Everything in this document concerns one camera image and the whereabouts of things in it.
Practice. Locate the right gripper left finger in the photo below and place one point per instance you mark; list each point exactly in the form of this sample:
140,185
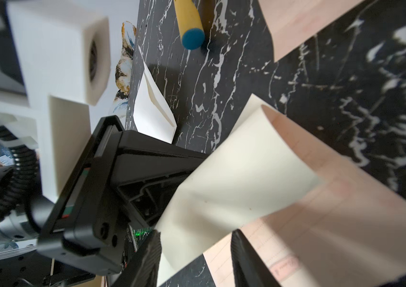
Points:
142,270

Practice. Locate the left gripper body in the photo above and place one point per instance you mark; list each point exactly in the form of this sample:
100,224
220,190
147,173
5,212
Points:
123,180

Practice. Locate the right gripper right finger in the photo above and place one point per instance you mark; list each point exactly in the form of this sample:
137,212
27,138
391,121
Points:
248,268

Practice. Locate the white envelope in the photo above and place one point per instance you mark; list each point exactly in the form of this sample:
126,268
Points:
152,114

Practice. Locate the pink lined letter paper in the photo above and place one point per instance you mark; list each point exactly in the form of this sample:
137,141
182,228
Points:
291,22

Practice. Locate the yellow toy shovel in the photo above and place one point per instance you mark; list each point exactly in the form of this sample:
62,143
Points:
189,24

